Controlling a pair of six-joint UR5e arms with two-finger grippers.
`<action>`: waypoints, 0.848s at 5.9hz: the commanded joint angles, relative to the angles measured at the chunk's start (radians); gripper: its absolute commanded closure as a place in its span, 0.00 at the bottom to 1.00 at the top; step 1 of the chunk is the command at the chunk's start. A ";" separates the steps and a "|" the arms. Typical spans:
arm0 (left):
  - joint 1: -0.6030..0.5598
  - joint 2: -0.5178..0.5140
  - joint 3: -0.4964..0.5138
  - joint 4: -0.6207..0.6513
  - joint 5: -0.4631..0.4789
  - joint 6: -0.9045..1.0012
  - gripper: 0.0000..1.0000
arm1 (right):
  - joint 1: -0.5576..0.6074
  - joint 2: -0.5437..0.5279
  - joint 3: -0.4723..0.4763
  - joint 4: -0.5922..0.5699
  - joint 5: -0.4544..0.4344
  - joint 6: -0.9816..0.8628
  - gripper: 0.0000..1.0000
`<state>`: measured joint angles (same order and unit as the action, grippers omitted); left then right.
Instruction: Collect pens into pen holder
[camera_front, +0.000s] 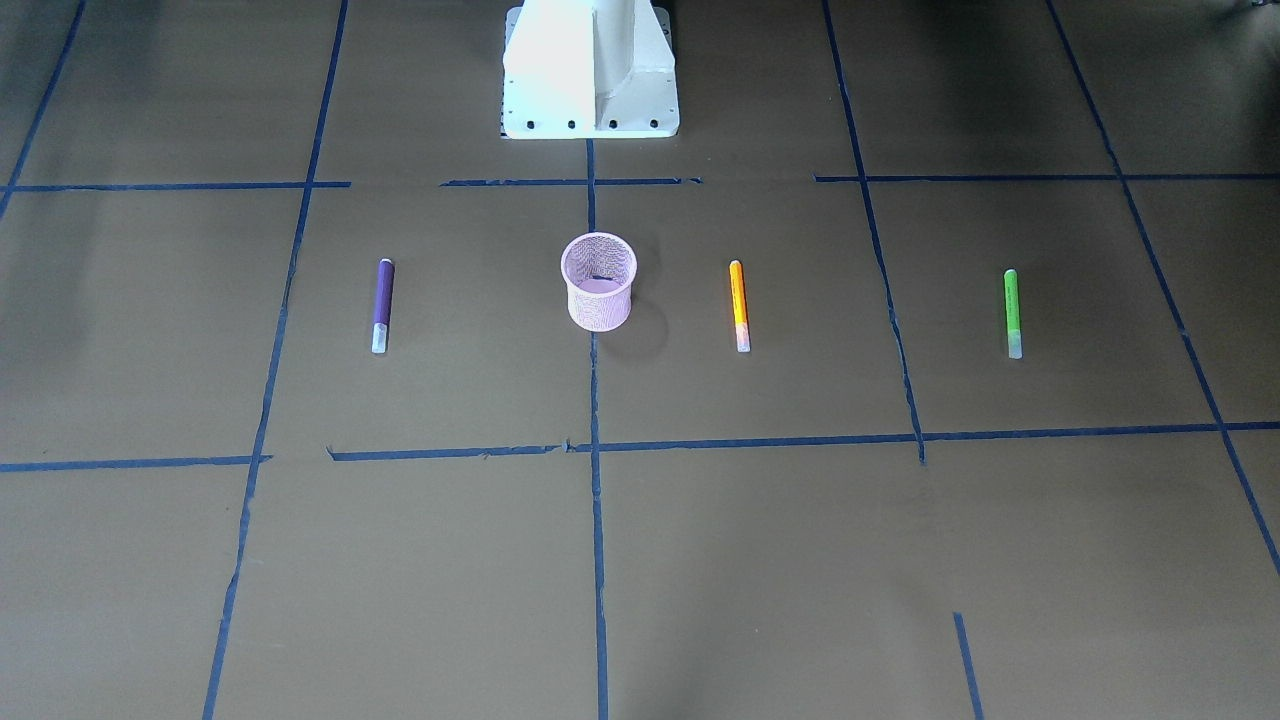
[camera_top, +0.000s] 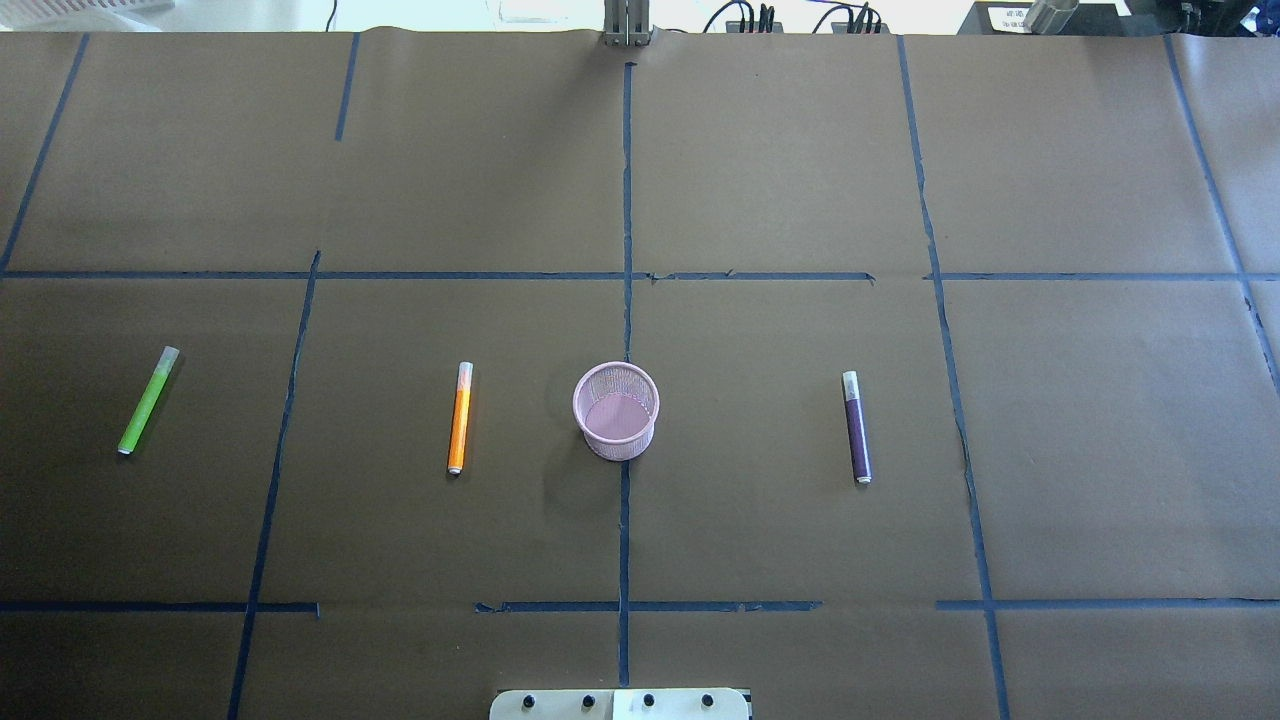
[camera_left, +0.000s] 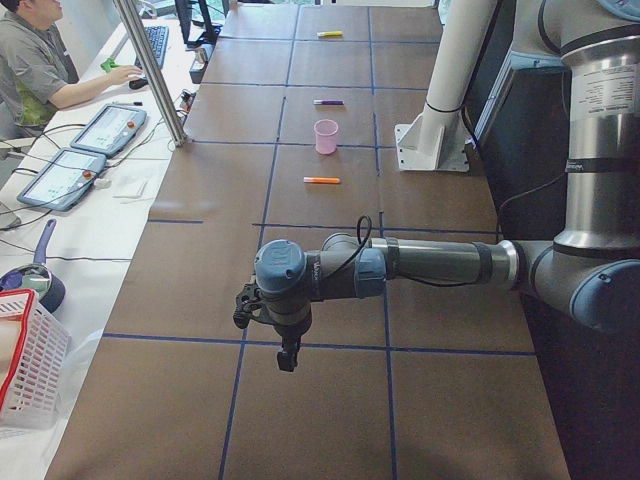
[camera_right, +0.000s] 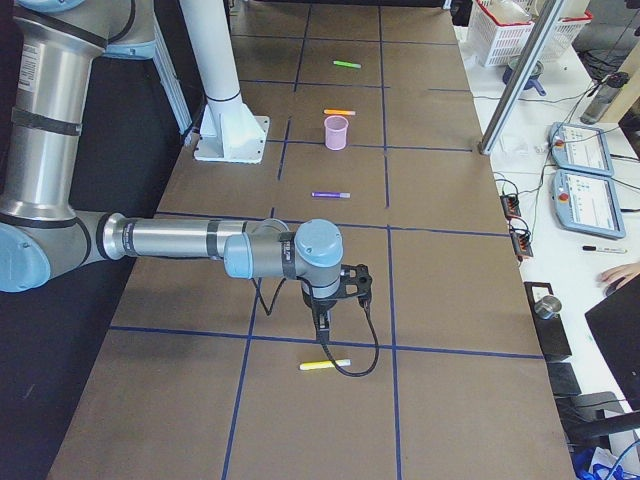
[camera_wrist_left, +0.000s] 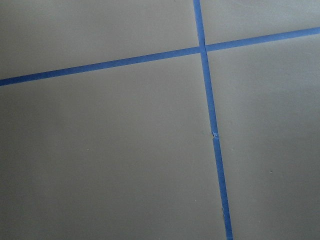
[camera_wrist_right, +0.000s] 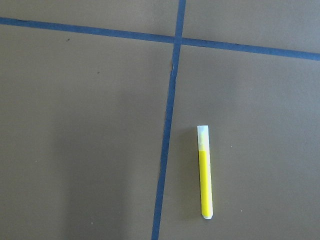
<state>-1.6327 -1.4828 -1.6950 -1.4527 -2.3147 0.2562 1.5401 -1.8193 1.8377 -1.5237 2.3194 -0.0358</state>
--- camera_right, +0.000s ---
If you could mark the upper orange terminal block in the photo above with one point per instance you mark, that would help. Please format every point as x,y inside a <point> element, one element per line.
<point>510,205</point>

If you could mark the blue bowl with handle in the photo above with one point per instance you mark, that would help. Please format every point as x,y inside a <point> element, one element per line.
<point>533,81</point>

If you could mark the black box under cup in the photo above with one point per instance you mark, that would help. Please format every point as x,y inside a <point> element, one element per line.
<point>551,334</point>

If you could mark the pink mesh pen holder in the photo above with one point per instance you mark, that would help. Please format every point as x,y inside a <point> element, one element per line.
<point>336,127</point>

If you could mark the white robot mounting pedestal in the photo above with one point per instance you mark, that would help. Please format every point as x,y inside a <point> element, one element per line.
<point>229,131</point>

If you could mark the aluminium frame post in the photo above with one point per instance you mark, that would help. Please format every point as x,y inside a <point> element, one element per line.
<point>532,49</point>

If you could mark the orange terminal block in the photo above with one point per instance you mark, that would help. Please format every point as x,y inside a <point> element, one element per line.
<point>510,205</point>
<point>521,242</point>

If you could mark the orange highlighter pen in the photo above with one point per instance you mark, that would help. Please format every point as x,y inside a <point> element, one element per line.
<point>339,112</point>

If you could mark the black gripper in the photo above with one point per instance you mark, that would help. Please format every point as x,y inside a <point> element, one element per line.
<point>320,305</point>

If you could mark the yellow highlighter pen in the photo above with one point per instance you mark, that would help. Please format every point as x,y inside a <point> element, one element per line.
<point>325,364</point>

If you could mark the green highlighter pen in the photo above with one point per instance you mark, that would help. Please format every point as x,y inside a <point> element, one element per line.
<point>346,64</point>

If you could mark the black monitor corner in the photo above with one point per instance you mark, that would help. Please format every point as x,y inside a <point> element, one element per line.
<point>614,325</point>

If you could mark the white plastic basket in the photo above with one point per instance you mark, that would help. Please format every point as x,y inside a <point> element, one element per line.
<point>496,43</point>

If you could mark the lower orange terminal block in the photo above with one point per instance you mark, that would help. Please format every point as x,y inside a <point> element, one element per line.
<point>521,242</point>

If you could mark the teach pendant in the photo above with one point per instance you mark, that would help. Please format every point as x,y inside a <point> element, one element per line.
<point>588,204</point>
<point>580,148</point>

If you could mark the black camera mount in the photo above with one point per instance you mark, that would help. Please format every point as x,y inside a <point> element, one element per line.
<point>356,282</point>

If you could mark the lower teach pendant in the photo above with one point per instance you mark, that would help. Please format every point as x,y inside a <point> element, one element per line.
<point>588,204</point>

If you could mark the upper teach pendant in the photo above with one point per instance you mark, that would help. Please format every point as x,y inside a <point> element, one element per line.
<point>580,148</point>

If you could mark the small steel cup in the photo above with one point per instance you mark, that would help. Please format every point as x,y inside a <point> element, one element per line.
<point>547,307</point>

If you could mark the black marker on desk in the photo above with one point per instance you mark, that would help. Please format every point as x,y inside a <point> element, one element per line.
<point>602,249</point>

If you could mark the purple highlighter pen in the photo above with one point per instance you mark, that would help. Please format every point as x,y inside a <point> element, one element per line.
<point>330,195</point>

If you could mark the blue bag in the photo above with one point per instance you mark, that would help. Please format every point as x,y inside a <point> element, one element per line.
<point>597,463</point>

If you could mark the person hand at desk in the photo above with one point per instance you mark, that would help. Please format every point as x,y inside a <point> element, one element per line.
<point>621,275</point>

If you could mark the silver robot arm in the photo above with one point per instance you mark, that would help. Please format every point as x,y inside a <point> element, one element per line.
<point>43,237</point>

